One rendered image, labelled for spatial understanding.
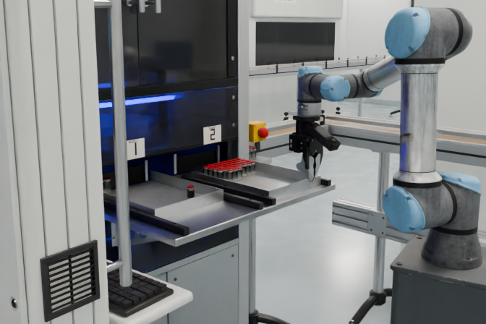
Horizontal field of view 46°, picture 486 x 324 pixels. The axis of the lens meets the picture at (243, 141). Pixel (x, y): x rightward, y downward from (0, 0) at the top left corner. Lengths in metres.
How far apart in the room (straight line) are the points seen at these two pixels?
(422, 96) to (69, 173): 0.82
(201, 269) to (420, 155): 1.00
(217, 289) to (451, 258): 0.97
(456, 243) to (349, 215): 1.33
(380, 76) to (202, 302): 1.05
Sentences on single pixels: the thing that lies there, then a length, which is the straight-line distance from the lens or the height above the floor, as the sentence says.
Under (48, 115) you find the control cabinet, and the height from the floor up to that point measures 1.25.
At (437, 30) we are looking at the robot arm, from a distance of 1.41.
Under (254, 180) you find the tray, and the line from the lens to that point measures 1.95.
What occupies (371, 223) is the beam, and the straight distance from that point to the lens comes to 2.80.
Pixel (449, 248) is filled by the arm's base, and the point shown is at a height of 0.84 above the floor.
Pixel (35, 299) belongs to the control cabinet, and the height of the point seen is 0.93.
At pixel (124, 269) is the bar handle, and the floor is 0.92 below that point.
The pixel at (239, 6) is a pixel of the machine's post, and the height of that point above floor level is 1.46.
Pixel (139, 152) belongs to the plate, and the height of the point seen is 1.00.
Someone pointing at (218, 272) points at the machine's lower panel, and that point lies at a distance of 2.20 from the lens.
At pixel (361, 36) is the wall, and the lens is 11.02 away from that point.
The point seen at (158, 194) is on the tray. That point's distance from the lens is 1.81.
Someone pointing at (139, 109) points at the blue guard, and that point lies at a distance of 1.81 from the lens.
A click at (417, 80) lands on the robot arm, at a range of 1.41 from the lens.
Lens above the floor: 1.39
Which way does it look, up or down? 11 degrees down
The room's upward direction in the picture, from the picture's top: straight up
